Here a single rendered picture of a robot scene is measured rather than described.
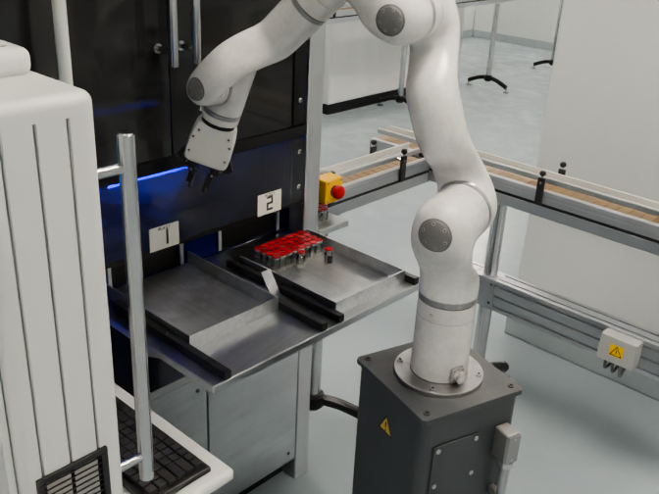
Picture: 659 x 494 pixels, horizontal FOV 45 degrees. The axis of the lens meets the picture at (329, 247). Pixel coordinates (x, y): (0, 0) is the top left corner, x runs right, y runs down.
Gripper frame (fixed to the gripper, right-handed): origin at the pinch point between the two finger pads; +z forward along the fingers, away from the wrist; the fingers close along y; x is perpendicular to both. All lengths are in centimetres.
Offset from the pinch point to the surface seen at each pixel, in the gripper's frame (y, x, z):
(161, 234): -4.3, -1.6, 16.4
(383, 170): 55, 81, 17
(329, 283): 38.7, 4.4, 18.2
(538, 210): 105, 67, 5
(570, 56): 114, 135, -30
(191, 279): 6.0, 2.6, 29.0
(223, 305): 14.7, -9.5, 24.6
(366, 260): 48, 16, 15
